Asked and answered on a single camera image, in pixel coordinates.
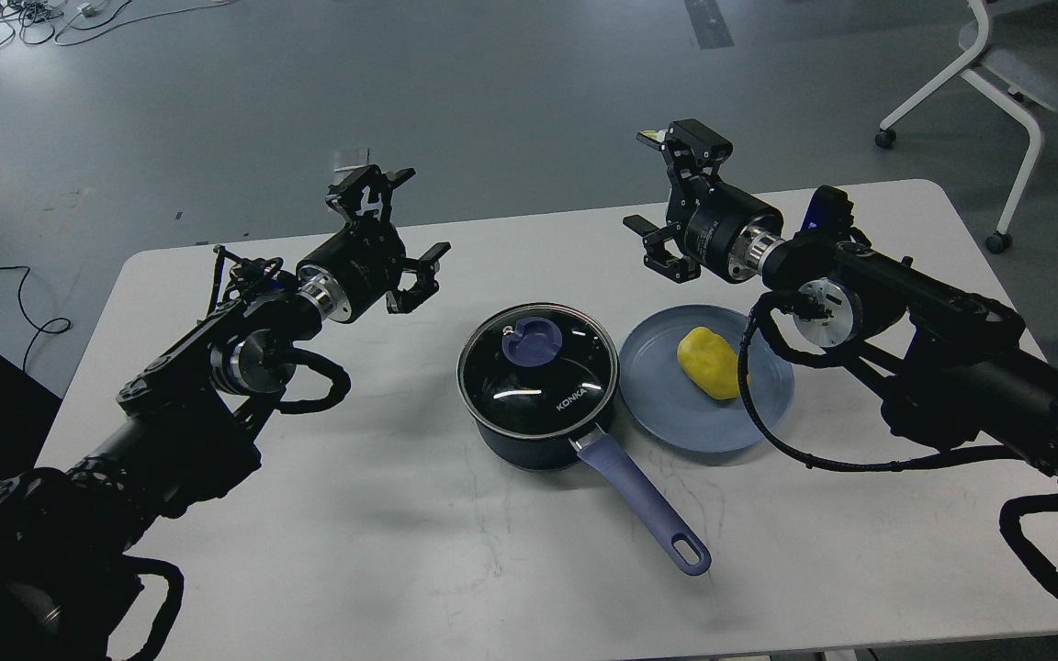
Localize blue camera on right wrist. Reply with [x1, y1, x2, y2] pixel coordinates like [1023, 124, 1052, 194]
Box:
[799, 185, 855, 241]

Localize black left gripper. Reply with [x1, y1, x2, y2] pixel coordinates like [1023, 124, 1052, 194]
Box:
[297, 164, 452, 325]

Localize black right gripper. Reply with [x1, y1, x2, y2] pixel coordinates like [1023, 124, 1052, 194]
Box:
[623, 118, 782, 282]

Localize black floor cable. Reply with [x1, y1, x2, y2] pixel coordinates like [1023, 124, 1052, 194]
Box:
[0, 207, 73, 373]

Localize dark blue saucepan purple handle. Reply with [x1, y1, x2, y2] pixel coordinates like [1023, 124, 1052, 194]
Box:
[458, 381, 711, 575]

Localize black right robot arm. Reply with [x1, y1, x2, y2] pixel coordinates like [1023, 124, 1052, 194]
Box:
[623, 118, 1058, 599]

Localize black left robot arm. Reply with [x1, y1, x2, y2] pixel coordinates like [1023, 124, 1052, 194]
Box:
[0, 164, 450, 660]

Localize glass pot lid purple knob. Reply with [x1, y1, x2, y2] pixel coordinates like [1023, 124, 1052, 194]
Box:
[457, 304, 620, 440]

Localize blue round plate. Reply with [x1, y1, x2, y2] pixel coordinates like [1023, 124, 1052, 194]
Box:
[620, 305, 765, 454]

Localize white office chair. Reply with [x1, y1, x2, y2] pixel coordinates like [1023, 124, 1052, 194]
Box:
[874, 1, 1058, 254]

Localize yellow potato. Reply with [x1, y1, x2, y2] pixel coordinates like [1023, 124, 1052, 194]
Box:
[676, 326, 740, 401]

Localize cable bundle on floor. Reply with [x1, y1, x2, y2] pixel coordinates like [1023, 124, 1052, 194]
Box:
[0, 0, 236, 59]

